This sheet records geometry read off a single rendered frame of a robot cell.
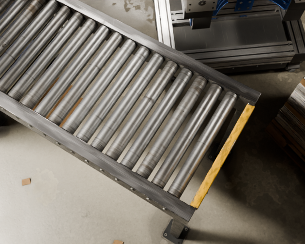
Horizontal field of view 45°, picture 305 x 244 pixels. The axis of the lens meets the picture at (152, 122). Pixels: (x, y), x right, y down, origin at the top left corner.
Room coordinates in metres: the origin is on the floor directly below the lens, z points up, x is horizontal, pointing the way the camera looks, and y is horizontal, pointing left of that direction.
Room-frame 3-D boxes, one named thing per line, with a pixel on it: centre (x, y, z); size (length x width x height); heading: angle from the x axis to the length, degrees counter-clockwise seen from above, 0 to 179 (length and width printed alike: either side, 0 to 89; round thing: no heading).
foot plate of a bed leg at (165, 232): (0.17, -0.09, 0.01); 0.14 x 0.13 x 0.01; 145
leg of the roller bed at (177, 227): (0.17, -0.09, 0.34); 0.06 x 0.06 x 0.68; 55
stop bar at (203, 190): (0.35, -0.24, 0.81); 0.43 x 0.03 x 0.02; 145
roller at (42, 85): (0.78, 0.35, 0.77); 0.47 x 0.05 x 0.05; 145
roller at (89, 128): (0.63, 0.14, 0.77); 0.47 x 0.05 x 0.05; 145
